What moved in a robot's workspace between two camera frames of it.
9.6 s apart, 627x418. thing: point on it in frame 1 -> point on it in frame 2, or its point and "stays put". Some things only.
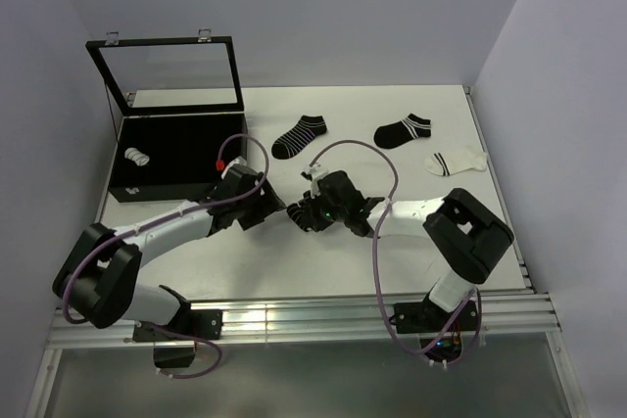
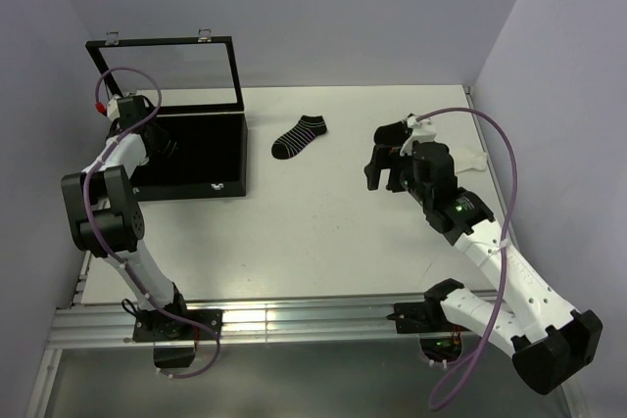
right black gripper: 317,223 -> 384,157
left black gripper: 267,203 -> 161,135
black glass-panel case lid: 184,75 stays put
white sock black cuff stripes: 457,161 stays put
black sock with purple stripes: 296,139 stays put
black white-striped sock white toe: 298,213 -> 168,148
